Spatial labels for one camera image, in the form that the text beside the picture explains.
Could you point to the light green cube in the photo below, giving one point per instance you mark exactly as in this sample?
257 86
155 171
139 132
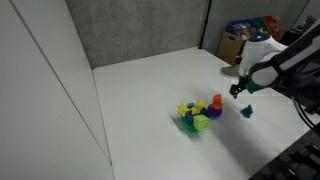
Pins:
201 122

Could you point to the brown toy storage box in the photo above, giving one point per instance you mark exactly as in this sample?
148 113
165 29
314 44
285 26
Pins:
233 43

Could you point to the black equipment platform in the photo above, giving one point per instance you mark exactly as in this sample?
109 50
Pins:
293 160

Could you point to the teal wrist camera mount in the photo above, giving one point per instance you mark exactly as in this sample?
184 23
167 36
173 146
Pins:
254 87

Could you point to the yellow toy figure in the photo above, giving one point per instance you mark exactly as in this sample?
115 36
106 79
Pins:
199 106

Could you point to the orange and purple toy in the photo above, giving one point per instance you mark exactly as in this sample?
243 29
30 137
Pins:
214 112

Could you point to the green bowl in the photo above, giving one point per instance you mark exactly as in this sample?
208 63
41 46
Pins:
188 126

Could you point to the orange toy figure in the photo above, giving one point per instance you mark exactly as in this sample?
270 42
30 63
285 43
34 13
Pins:
217 101

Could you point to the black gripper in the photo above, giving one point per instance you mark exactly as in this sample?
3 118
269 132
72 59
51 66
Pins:
241 85

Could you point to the teal green toy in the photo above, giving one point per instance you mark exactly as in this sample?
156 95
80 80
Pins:
247 112

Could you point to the yellow star toy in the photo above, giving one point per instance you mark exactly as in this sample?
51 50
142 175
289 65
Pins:
182 109

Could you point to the black stand pole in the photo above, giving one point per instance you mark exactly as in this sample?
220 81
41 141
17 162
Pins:
205 25

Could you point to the blue toy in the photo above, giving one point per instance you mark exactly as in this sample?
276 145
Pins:
189 117

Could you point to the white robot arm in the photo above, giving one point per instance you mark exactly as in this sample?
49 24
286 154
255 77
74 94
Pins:
283 63

